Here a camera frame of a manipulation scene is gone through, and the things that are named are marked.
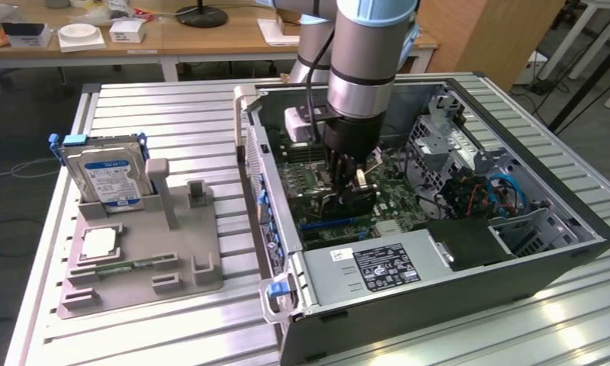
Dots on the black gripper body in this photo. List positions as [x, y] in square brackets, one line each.
[353, 137]

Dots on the black graphics card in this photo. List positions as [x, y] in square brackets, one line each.
[345, 213]

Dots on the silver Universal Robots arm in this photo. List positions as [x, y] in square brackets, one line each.
[361, 57]

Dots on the CPU socket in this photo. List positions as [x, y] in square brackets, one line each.
[318, 175]

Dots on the silver socket cover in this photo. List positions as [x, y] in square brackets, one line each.
[378, 156]

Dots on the black RAM slot bank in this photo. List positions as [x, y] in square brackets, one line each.
[310, 197]
[297, 152]

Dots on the green motherboard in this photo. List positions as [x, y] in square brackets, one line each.
[395, 206]

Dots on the silver chipset heatsink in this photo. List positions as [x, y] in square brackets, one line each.
[390, 227]

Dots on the silver disk bay cage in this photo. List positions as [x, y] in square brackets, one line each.
[437, 152]

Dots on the silver power supply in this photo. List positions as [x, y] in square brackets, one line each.
[335, 274]

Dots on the black plastic shroud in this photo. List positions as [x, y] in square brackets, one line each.
[467, 244]

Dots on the blue case latch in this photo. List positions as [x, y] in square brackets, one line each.
[277, 287]

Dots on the white paper stack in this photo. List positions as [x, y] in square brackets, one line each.
[277, 36]

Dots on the open black PC case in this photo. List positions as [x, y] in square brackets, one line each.
[437, 305]

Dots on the brown cardboard box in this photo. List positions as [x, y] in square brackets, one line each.
[289, 18]

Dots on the wooden cabinet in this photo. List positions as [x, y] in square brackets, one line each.
[487, 38]

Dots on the white floor box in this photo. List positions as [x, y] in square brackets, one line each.
[530, 70]

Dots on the black lamp base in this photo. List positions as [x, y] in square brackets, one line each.
[199, 17]

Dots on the hard disk with blue caddy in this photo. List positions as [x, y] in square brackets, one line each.
[106, 179]

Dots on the grey parts rack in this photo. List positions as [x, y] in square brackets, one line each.
[146, 289]

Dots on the green RAM stick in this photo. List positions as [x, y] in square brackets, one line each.
[123, 265]

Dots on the black slanted pole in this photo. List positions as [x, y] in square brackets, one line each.
[589, 76]

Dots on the silver CPU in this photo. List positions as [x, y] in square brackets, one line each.
[98, 244]

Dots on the small white box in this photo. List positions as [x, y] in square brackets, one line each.
[126, 32]

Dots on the white table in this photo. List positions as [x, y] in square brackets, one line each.
[585, 23]

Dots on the white square base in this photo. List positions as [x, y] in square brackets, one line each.
[81, 45]

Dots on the white round dish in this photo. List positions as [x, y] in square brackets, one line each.
[79, 31]

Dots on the clear plastic bag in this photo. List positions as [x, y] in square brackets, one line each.
[90, 16]

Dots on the white box with phone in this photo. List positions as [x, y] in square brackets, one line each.
[27, 36]

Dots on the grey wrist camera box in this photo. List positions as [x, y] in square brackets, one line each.
[302, 126]

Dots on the silver perforated bay bracket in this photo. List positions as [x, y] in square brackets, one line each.
[533, 232]

